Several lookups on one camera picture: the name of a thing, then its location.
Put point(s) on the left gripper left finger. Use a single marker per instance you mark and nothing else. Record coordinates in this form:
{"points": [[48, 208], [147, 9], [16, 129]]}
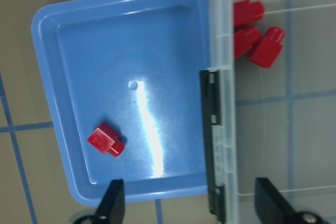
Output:
{"points": [[111, 208]]}

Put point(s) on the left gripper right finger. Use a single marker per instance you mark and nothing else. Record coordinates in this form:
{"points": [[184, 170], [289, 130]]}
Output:
{"points": [[272, 207]]}

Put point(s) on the clear plastic storage box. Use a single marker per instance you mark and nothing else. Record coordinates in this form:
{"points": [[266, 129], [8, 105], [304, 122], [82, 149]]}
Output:
{"points": [[277, 123]]}

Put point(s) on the blue plastic tray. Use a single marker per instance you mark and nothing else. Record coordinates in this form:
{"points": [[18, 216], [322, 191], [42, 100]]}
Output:
{"points": [[133, 64]]}

